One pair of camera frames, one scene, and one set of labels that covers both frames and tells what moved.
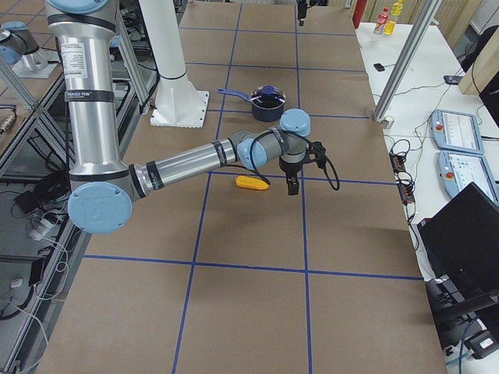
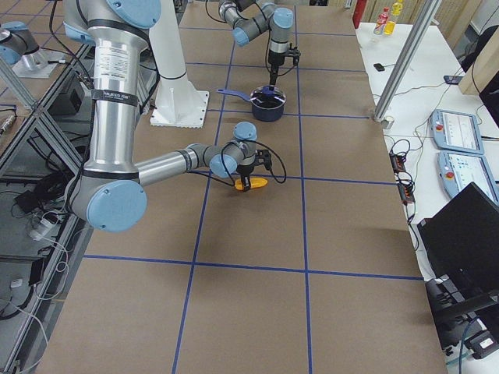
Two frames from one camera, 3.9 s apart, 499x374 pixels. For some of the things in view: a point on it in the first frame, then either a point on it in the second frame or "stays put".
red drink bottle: [382, 19] stays put
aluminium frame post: [405, 60] stays put
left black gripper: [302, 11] to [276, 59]
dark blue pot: [267, 102] stays put
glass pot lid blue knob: [268, 89] stays put
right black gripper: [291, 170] to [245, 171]
